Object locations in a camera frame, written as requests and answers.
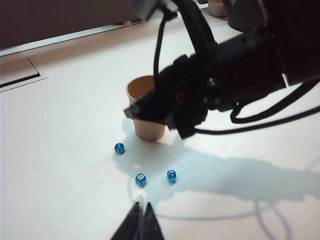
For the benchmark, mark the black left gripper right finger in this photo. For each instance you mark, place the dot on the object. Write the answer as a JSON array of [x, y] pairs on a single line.
[[152, 225]]

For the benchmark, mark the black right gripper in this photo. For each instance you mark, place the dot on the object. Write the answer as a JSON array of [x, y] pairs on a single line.
[[197, 77]]

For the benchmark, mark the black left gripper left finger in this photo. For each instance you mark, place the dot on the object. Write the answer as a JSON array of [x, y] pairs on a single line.
[[132, 225]]

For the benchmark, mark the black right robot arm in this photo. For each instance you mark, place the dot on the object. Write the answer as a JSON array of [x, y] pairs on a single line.
[[287, 37]]

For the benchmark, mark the brown paper cup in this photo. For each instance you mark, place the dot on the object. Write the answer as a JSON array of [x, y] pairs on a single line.
[[150, 131]]

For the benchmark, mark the small beige paper cup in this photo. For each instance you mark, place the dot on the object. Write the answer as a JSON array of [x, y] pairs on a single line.
[[216, 8]]

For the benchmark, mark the blue translucent die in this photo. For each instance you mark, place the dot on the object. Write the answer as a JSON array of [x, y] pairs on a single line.
[[172, 175], [119, 148], [140, 179]]

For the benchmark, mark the white partition foot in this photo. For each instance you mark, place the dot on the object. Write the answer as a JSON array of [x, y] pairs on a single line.
[[127, 24]]

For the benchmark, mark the dark grey box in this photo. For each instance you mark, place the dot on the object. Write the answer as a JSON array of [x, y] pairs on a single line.
[[146, 8]]

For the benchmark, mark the wide brown desk partition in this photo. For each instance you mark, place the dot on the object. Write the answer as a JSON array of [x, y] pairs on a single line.
[[50, 20]]

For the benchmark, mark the silver partition base rail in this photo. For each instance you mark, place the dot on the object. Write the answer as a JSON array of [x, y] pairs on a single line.
[[62, 37]]

